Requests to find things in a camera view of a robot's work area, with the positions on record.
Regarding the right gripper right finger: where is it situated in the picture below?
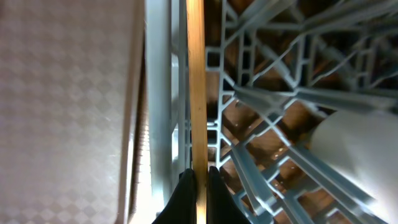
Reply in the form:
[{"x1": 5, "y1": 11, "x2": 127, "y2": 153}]
[{"x1": 206, "y1": 166, "x2": 250, "y2": 224}]

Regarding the grey dishwasher rack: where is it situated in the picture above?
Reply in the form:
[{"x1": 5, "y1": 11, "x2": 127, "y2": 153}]
[{"x1": 144, "y1": 0, "x2": 398, "y2": 224}]

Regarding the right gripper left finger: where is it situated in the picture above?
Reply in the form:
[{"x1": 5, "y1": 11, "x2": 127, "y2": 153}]
[{"x1": 152, "y1": 169, "x2": 197, "y2": 224}]

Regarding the white green cup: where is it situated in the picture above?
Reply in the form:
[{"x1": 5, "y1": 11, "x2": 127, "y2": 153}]
[{"x1": 310, "y1": 111, "x2": 397, "y2": 223}]

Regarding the wooden chopstick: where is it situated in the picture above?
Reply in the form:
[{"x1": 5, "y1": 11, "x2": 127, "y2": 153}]
[{"x1": 186, "y1": 0, "x2": 208, "y2": 224}]

